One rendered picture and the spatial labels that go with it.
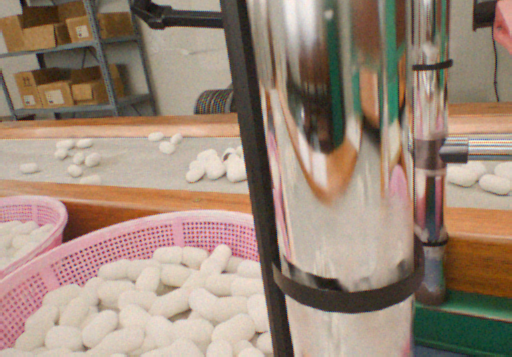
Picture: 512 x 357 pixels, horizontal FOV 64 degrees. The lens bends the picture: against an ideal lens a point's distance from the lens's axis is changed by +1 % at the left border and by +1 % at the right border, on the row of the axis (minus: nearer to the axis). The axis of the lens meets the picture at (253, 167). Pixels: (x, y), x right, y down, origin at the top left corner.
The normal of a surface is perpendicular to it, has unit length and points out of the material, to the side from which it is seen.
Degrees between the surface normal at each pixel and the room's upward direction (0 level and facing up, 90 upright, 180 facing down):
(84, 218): 90
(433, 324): 90
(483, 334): 90
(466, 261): 90
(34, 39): 77
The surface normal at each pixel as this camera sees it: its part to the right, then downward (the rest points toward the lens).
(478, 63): -0.42, 0.35
